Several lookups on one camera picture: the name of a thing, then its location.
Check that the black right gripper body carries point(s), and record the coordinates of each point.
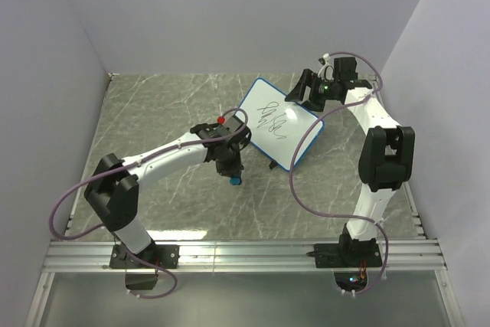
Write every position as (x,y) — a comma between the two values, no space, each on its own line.
(325,92)

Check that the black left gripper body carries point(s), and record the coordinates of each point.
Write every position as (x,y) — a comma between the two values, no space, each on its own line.
(232,162)

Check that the blue black whiteboard eraser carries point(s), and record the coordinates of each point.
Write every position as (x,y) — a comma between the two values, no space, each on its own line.
(235,181)

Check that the blue framed whiteboard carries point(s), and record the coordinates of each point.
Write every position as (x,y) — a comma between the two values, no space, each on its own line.
(280,129)

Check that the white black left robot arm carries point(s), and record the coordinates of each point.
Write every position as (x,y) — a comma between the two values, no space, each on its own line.
(118,183)

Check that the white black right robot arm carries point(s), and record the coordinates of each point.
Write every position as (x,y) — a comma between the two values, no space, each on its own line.
(385,163)

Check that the black whiteboard stand foot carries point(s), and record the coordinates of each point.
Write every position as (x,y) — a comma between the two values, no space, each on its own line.
(273,164)

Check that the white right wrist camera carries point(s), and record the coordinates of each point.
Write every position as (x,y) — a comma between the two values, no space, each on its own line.
(324,60)

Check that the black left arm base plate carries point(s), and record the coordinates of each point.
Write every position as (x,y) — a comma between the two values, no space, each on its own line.
(165,256)

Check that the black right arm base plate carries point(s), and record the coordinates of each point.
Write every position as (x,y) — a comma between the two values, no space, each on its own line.
(346,256)

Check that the aluminium front rail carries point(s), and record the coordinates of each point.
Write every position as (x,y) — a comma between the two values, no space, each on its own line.
(265,256)

